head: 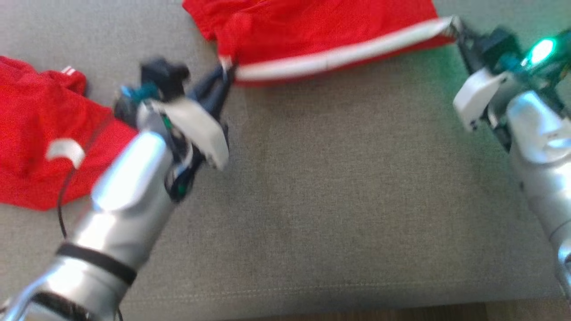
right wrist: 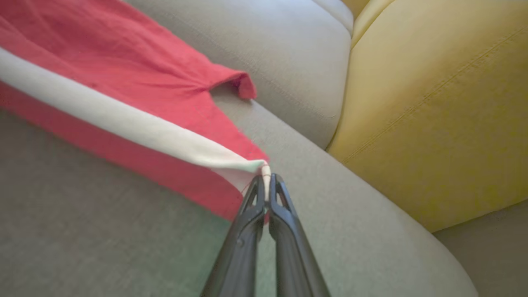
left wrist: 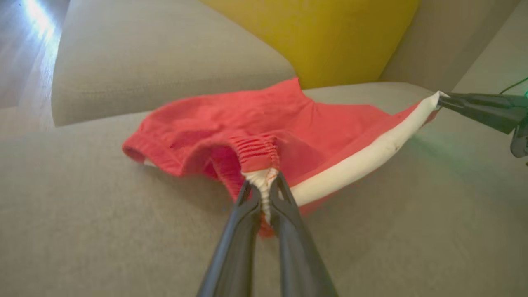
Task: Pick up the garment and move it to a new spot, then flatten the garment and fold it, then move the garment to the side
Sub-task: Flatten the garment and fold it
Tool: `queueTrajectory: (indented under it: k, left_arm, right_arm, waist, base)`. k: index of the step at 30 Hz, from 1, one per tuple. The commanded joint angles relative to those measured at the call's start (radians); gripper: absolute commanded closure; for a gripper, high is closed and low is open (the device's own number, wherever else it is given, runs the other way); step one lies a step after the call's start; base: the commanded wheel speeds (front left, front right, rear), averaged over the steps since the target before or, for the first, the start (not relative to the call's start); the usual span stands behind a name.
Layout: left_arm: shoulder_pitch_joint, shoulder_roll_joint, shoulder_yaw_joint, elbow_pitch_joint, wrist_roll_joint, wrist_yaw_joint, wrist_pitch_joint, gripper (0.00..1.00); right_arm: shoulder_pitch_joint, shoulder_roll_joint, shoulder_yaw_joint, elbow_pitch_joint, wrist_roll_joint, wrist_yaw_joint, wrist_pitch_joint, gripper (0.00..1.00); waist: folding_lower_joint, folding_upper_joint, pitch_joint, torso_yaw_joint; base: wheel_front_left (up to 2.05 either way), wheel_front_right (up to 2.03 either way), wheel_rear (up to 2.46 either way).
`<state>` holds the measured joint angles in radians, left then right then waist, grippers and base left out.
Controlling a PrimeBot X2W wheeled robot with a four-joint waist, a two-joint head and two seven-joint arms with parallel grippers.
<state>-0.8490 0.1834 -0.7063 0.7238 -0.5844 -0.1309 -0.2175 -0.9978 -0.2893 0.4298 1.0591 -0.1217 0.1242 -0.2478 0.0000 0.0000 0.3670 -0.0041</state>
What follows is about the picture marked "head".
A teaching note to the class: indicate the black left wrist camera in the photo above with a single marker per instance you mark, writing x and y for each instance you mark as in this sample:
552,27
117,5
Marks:
163,76

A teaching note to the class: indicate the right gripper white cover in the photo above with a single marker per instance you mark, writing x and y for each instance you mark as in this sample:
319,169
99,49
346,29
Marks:
479,96

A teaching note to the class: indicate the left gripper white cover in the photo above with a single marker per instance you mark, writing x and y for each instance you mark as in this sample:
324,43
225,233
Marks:
200,129

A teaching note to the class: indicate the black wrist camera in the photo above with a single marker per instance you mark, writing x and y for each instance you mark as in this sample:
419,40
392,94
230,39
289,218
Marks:
499,47
163,76

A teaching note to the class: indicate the red basketball jersey white trim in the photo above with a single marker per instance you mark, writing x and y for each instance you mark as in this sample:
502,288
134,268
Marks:
26,133

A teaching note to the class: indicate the grey fabric sofa seat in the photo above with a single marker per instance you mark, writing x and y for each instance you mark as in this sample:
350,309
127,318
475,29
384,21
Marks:
334,178

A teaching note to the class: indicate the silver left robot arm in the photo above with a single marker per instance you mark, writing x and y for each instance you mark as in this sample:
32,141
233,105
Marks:
120,200

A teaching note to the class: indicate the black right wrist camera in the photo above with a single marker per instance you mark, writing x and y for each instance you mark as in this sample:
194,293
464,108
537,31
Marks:
499,47

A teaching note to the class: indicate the red shorts with white stripe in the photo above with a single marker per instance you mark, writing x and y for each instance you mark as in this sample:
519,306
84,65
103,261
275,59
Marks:
312,31

